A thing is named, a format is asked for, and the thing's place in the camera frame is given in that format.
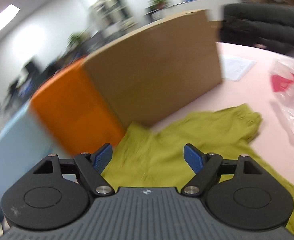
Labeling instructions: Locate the olive green shirt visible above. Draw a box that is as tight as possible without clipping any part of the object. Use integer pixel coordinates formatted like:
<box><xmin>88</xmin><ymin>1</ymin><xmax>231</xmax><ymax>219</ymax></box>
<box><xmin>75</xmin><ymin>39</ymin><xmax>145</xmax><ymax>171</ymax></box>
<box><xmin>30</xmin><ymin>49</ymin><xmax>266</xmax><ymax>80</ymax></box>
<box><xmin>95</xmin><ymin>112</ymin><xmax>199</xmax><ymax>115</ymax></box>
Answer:
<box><xmin>100</xmin><ymin>103</ymin><xmax>294</xmax><ymax>240</ymax></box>

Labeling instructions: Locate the orange printed carton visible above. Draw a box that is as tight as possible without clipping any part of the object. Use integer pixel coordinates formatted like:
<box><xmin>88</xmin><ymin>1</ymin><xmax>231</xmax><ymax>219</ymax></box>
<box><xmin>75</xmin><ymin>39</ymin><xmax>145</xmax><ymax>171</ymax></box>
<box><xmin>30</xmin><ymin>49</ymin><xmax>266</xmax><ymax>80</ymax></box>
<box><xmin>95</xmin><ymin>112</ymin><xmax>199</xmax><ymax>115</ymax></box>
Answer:
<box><xmin>30</xmin><ymin>58</ymin><xmax>125</xmax><ymax>155</ymax></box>

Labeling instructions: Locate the light blue Corou carton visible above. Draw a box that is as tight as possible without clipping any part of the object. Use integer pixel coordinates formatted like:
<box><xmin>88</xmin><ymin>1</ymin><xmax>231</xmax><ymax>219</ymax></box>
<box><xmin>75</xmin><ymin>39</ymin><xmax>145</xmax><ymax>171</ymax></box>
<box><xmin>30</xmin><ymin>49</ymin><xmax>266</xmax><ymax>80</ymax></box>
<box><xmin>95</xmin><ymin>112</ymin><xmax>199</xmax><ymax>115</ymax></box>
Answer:
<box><xmin>0</xmin><ymin>100</ymin><xmax>73</xmax><ymax>205</ymax></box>

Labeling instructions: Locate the white printed paper sheet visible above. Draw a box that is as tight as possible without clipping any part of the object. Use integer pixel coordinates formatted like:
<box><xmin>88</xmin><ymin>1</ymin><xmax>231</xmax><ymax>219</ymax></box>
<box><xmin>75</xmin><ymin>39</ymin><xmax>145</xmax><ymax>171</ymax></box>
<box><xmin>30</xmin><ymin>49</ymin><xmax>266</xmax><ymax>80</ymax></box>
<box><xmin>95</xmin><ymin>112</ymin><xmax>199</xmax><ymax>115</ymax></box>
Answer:
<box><xmin>220</xmin><ymin>54</ymin><xmax>256</xmax><ymax>81</ymax></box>

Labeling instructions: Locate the brown cardboard box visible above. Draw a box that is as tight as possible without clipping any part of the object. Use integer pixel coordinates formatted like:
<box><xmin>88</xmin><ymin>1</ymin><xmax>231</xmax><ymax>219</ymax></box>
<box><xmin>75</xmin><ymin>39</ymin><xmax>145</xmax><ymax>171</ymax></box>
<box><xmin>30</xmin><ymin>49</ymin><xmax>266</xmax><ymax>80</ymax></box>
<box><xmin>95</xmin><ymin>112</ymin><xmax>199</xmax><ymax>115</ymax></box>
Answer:
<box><xmin>84</xmin><ymin>9</ymin><xmax>222</xmax><ymax>127</ymax></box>

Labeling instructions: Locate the white red plastic bag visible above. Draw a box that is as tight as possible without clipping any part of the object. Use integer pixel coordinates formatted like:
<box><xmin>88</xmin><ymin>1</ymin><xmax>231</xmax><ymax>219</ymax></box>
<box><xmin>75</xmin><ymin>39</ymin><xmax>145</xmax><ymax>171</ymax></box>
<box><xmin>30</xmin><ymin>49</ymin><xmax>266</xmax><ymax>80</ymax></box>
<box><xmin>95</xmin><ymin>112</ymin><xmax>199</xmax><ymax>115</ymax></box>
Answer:
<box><xmin>269</xmin><ymin>59</ymin><xmax>294</xmax><ymax>135</ymax></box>

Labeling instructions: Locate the black leather sofa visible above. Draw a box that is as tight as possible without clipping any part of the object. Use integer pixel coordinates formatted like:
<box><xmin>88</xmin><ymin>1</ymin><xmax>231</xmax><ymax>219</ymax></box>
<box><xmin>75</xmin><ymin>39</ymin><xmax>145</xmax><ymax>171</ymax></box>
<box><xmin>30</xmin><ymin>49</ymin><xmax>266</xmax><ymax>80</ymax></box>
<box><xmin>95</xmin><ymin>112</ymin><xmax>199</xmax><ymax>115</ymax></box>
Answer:
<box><xmin>219</xmin><ymin>3</ymin><xmax>294</xmax><ymax>56</ymax></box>

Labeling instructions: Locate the green potted plant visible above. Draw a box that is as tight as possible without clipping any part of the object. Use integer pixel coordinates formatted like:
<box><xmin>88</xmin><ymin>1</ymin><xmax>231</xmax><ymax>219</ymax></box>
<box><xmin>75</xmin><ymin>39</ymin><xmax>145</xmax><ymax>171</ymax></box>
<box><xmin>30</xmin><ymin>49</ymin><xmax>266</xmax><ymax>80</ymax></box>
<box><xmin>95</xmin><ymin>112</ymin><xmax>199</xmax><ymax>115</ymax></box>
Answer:
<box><xmin>150</xmin><ymin>0</ymin><xmax>169</xmax><ymax>10</ymax></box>

